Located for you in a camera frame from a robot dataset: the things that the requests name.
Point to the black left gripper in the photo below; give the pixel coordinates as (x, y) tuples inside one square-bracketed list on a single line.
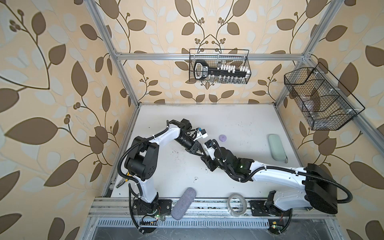
[(195, 148)]

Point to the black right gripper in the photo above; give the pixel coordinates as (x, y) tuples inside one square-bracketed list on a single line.
[(208, 160)]

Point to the purple earbud charging case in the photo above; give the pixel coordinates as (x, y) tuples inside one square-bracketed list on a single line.
[(222, 138)]

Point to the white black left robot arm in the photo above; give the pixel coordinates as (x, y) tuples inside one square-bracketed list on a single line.
[(139, 162)]

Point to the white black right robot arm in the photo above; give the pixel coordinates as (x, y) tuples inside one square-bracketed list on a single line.
[(309, 187)]

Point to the grey fabric glasses case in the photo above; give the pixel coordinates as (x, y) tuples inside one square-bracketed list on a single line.
[(183, 204)]

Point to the green glasses case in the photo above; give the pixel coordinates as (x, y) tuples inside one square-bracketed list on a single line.
[(277, 149)]

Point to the clear tape roll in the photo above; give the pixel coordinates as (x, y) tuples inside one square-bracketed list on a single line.
[(236, 205)]

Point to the yellow black pliers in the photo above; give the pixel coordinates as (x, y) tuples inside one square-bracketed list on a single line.
[(121, 182)]

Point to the black tool with white sockets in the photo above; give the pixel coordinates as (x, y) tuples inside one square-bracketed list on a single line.
[(203, 71)]

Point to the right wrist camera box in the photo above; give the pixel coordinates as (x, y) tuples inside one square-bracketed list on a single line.
[(210, 150)]

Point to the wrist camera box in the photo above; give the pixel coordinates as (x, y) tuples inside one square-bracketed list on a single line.
[(200, 133), (210, 150)]

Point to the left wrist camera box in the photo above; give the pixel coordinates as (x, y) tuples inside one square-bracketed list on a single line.
[(200, 133)]

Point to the black wire basket back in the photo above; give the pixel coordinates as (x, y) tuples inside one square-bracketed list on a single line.
[(213, 56)]

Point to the black wire basket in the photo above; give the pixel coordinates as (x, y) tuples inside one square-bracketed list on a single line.
[(213, 56), (325, 101)]

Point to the black wire basket right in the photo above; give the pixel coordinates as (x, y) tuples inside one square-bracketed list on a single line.
[(325, 101)]

